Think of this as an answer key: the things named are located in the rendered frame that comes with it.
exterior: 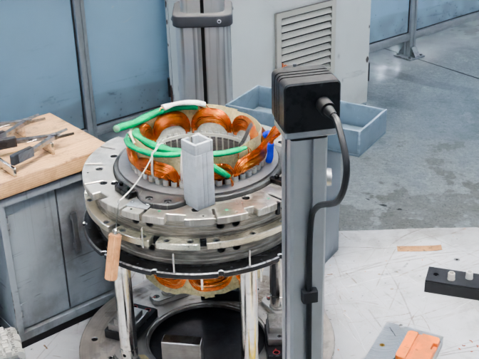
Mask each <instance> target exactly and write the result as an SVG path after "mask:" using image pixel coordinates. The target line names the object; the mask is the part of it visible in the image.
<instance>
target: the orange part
mask: <svg viewBox="0 0 479 359"><path fill-rule="evenodd" d="M439 344H440V339H439V338H437V337H435V336H431V335H426V334H423V335H420V334H418V332H415V331H409V332H407V334H406V336H405V338H404V339H403V342H402V343H401V345H400V347H399V349H398V350H397V352H396V359H433V356H434V355H435V353H436V351H437V349H438V346H439Z"/></svg>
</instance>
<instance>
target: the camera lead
mask: <svg viewBox="0 0 479 359"><path fill-rule="evenodd" d="M316 109H317V110H318V111H319V112H320V113H321V115H322V116H323V117H325V118H330V119H331V120H333V121H334V124H335V128H336V133H337V136H338V139H339V144H340V148H341V155H342V160H343V177H342V182H341V188H340V190H339V193H338V195H337V197H336V198H335V199H334V200H331V201H323V202H318V203H316V204H315V205H314V206H313V207H312V208H311V210H310V212H309V218H308V225H307V287H306V288H302V289H301V300H302V303H303V304H306V359H311V327H312V303H316V302H318V290H317V288H316V287H312V254H313V233H314V218H315V214H316V212H317V211H318V210H319V209H321V208H325V207H335V206H337V205H338V204H340V203H341V202H342V200H343V199H344V197H345V195H346V191H347V189H348V186H349V178H350V160H349V151H348V147H347V144H346V138H345V135H344V130H343V127H342V124H341V120H340V118H339V116H338V115H337V113H336V106H335V104H333V103H332V101H331V100H330V99H329V98H328V97H324V96H323V97H320V98H319V99H318V100H317V101H316Z"/></svg>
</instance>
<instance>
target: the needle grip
mask: <svg viewBox="0 0 479 359"><path fill-rule="evenodd" d="M121 237H122V235H120V234H118V235H113V233H110V234H109V236H108V250H107V257H106V265H105V279H106V280H108V281H116V279H117V278H118V265H119V258H120V245H121Z"/></svg>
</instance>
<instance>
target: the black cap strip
mask: <svg viewBox="0 0 479 359"><path fill-rule="evenodd" d="M449 271H454V272H455V280H454V281H449V280H448V272H449ZM465 275H466V272H464V271H456V270H451V269H442V268H437V267H432V266H429V267H428V272H427V275H426V280H425V286H424V292H428V293H436V294H440V295H446V296H454V297H458V298H467V299H472V300H476V301H479V274H475V273H473V280H467V279H465Z"/></svg>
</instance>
